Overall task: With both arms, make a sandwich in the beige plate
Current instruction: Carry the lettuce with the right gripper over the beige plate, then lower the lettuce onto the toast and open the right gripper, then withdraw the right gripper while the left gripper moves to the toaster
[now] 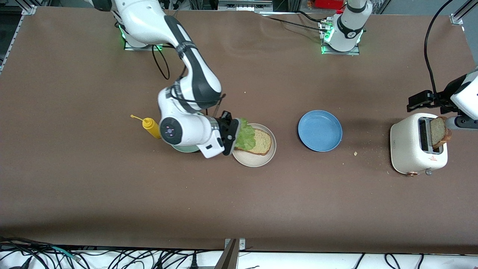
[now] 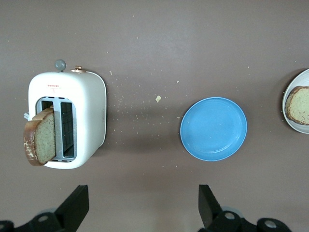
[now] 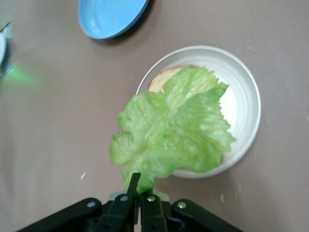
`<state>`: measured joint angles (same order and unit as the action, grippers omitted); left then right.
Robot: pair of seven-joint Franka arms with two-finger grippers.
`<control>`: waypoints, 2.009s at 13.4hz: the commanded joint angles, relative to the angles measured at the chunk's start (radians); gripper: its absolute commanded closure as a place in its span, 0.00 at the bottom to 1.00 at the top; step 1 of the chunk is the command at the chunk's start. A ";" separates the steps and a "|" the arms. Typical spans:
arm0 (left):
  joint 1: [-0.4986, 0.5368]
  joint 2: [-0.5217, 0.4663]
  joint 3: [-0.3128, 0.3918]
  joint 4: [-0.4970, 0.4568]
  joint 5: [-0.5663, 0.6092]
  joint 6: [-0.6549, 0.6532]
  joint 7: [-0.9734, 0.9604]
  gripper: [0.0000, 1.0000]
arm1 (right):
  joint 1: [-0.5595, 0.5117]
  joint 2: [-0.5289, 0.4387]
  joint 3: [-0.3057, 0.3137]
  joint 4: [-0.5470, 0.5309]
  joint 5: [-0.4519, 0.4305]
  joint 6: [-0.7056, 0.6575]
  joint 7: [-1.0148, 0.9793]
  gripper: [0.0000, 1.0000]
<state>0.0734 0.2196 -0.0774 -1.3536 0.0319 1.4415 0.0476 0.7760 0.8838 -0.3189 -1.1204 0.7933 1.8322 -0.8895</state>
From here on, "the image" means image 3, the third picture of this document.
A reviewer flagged green lettuce leaf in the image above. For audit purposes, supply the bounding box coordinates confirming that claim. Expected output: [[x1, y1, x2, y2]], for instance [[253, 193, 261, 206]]
[[110, 66, 237, 195]]

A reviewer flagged beige plate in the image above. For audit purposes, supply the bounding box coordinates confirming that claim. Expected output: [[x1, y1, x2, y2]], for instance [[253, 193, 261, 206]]
[[135, 45, 262, 179]]

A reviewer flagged blue plate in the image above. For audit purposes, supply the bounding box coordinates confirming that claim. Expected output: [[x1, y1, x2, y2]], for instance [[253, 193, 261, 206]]
[[77, 0, 150, 40]]

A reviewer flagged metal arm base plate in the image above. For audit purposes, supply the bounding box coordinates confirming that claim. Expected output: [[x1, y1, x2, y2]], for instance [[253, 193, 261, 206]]
[[0, 22, 14, 78]]

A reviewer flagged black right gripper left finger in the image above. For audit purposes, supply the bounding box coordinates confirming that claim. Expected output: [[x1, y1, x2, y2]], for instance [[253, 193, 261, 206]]
[[16, 172, 141, 232]]

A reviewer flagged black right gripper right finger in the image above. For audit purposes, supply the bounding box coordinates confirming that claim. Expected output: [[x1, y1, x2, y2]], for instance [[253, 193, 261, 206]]
[[140, 195, 243, 232]]

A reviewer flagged brown toasted bread slice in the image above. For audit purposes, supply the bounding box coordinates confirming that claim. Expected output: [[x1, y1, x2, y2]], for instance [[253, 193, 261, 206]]
[[147, 65, 197, 93]]

